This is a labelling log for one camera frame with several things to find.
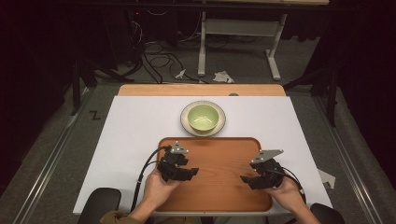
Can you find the person's left hand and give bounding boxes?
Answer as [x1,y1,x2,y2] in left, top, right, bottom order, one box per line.
[141,169,182,210]

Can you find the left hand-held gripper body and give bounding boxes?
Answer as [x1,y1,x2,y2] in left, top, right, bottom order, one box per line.
[156,141,191,183]

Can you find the person's right hand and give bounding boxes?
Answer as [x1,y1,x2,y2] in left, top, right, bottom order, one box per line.
[268,175,306,213]

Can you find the black floor cables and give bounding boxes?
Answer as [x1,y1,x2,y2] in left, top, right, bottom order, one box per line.
[140,39,210,85]

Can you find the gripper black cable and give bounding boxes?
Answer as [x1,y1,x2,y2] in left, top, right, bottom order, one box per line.
[270,167,308,205]
[129,145,172,215]

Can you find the wooden tray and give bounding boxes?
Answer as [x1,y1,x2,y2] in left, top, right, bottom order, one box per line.
[154,136,274,214]

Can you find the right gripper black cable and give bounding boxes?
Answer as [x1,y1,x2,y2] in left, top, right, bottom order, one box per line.
[270,167,308,205]

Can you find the white metal desk frame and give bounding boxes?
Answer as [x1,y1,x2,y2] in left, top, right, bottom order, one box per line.
[197,10,289,82]

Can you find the black stand legs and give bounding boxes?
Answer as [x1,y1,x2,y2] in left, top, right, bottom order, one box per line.
[282,61,341,128]
[69,58,135,117]

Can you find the crumpled white paper scrap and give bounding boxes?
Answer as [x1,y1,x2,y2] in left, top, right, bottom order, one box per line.
[212,70,235,85]

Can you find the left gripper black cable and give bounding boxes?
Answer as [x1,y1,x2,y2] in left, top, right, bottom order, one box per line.
[129,145,172,215]

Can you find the green ceramic bowl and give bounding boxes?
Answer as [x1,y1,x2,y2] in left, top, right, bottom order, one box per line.
[187,104,220,133]

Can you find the white paper sheet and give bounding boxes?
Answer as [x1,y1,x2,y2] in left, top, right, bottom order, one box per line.
[317,168,337,189]

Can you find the black chair armrest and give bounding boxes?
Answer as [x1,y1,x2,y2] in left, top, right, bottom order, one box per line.
[309,203,346,224]
[77,187,122,224]

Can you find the wooden table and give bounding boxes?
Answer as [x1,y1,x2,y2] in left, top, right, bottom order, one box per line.
[117,83,287,97]

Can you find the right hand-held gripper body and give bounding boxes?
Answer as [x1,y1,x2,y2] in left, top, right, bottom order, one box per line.
[249,148,286,190]

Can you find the white table cover sheet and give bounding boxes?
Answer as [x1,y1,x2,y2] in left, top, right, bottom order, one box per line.
[72,95,333,217]

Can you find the metal floor rail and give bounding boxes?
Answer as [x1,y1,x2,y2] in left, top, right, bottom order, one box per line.
[11,89,95,224]
[312,96,383,224]

